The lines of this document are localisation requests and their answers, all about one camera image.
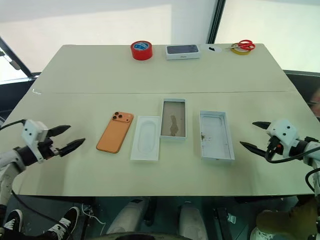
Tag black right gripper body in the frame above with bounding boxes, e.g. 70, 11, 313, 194
265, 136, 285, 161

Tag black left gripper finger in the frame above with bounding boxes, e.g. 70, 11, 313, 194
46, 124, 72, 138
58, 137, 86, 158

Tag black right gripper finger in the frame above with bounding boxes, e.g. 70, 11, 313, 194
239, 141, 268, 159
252, 121, 272, 131

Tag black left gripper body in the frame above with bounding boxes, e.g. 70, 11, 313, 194
37, 136, 62, 160

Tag orange smartphone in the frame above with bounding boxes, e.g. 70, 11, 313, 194
96, 110, 135, 153

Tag white paper insert tray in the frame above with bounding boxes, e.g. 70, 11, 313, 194
129, 115, 162, 162

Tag white box tray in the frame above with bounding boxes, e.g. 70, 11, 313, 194
159, 97, 188, 140

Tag closed white phone box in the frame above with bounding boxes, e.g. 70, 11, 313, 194
165, 44, 202, 61

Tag black white sneaker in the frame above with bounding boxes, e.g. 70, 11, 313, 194
47, 206, 80, 240
2, 209, 24, 236

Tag yellow tape roll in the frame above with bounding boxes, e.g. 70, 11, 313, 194
230, 42, 251, 55

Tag white shoe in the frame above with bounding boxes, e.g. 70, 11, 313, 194
249, 226, 272, 240

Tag white round table grommet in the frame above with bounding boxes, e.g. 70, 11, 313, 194
204, 43, 223, 54

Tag silver left robot leg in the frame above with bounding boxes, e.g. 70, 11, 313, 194
106, 197, 151, 236

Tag red tape roll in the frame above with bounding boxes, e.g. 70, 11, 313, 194
130, 41, 153, 61

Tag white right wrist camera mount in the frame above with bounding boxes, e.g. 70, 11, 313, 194
266, 119, 300, 155

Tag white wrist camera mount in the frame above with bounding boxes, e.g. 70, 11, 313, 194
266, 119, 300, 155
20, 119, 49, 164

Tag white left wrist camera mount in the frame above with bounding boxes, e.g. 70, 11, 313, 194
20, 119, 49, 164

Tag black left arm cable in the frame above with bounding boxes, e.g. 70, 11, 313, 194
0, 119, 27, 131

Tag black floor cable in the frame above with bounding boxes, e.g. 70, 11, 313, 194
11, 189, 62, 226

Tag thin white floor cable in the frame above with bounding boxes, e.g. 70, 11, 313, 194
81, 203, 107, 226

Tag red handled scissors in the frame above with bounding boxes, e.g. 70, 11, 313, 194
224, 39, 256, 51

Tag dark diagonal frame bar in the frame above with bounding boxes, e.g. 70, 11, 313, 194
0, 36, 42, 81

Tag black window frame post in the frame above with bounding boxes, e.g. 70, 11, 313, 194
206, 0, 227, 45

